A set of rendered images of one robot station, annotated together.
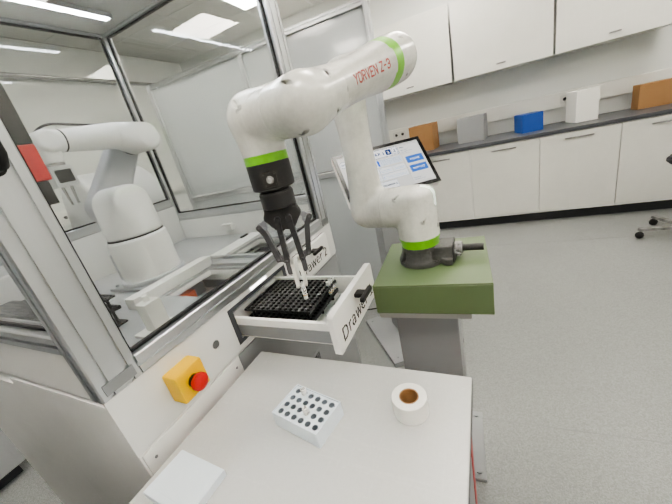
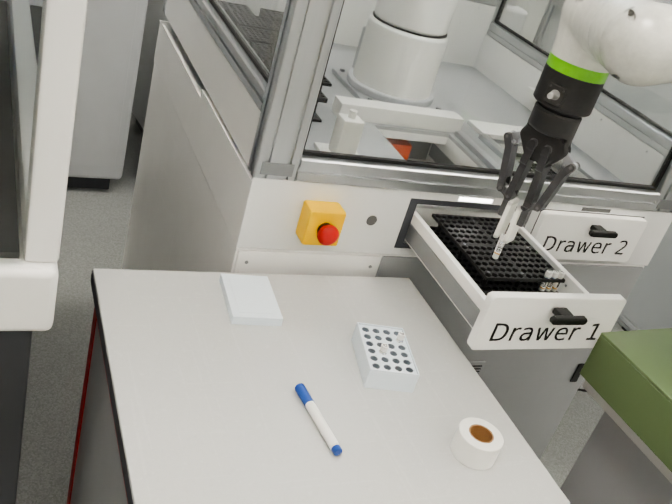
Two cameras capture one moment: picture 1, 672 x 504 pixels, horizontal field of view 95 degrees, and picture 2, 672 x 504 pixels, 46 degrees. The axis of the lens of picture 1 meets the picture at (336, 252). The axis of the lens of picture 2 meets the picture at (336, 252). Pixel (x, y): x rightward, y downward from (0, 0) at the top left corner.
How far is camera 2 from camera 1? 0.62 m
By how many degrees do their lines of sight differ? 31
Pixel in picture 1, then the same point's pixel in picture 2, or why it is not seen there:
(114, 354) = (290, 144)
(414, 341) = (599, 465)
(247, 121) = (576, 19)
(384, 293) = (607, 355)
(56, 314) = (284, 75)
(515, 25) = not seen: outside the picture
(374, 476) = (379, 441)
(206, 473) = (269, 307)
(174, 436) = (269, 263)
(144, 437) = (252, 236)
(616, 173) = not seen: outside the picture
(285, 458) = (331, 363)
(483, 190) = not seen: outside the picture
